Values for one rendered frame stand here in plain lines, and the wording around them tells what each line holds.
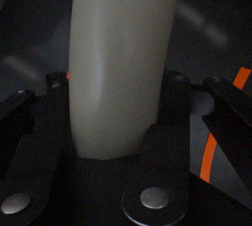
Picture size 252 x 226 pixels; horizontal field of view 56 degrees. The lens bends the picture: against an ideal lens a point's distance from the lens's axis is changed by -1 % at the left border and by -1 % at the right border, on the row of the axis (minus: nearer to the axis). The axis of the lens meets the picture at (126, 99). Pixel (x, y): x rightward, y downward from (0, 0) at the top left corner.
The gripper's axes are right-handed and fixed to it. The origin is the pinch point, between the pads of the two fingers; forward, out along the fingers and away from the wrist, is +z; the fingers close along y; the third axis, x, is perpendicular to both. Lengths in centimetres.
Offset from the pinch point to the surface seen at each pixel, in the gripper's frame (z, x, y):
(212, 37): 81, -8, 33
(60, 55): 86, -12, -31
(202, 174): 82, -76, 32
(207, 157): 81, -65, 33
